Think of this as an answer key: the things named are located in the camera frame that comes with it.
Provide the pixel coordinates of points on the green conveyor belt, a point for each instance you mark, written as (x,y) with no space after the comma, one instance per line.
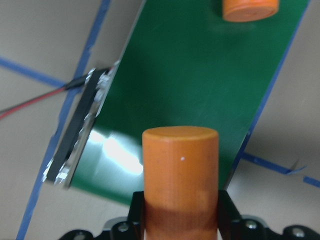
(182,66)

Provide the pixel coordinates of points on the plain orange cylinder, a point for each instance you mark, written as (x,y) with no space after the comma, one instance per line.
(181,165)

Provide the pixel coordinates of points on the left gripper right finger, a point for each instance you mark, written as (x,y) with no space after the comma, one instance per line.
(228,217)

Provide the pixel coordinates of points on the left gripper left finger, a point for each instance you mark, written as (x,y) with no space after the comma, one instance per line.
(136,215)

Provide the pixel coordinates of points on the orange cylinder with white text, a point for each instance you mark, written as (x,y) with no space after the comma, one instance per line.
(240,11)

